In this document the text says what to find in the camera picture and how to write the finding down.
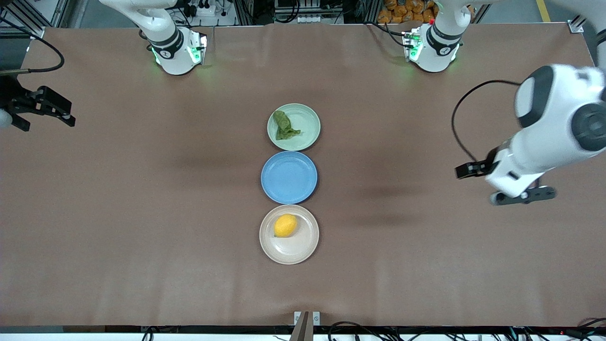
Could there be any aluminium frame post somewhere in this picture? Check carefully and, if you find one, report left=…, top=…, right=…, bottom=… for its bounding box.
left=567, top=0, right=606, bottom=33
left=0, top=0, right=71, bottom=39

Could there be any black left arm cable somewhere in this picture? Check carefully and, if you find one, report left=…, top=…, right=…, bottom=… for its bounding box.
left=451, top=80, right=522, bottom=164

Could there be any beige plate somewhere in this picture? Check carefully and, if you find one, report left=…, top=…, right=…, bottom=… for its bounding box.
left=259, top=205, right=320, bottom=265

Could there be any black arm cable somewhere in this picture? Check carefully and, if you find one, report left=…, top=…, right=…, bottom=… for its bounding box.
left=0, top=17, right=65, bottom=76
left=451, top=80, right=522, bottom=164

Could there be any black cable bundle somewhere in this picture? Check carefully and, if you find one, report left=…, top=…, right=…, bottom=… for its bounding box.
left=327, top=316, right=606, bottom=341

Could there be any brown table cover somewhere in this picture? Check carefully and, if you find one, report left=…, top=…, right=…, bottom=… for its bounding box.
left=0, top=21, right=606, bottom=328

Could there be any green lettuce leaf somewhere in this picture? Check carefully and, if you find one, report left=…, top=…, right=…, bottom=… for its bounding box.
left=273, top=110, right=302, bottom=141

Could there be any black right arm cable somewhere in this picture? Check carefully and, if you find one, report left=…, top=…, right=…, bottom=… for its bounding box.
left=0, top=17, right=65, bottom=76

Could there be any yellow lemon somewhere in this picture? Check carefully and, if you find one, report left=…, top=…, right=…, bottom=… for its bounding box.
left=274, top=214, right=298, bottom=238

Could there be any light green plate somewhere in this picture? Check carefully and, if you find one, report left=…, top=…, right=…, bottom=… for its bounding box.
left=267, top=103, right=321, bottom=152

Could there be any white power strip with plugs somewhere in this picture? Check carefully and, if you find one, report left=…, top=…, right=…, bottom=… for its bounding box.
left=187, top=0, right=217, bottom=18

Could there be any blue plate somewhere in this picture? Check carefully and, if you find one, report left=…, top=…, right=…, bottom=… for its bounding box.
left=261, top=151, right=318, bottom=205

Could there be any pile of orange items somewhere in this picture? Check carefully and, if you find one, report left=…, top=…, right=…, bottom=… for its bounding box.
left=377, top=0, right=437, bottom=24

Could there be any grey metal bracket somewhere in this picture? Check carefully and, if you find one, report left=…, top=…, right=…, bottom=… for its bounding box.
left=290, top=311, right=321, bottom=341

